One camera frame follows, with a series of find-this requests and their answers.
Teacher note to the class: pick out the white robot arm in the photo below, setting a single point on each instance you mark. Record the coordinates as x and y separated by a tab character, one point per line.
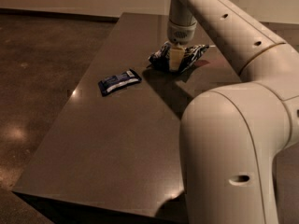
229	136

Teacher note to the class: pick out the blue Kettle chip bag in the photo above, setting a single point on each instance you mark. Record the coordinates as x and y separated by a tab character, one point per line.
160	59

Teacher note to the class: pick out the dark blue snack bar wrapper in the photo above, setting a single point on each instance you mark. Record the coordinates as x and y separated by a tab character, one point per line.
118	82

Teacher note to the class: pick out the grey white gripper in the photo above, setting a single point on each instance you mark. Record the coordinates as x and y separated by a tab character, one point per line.
181	34

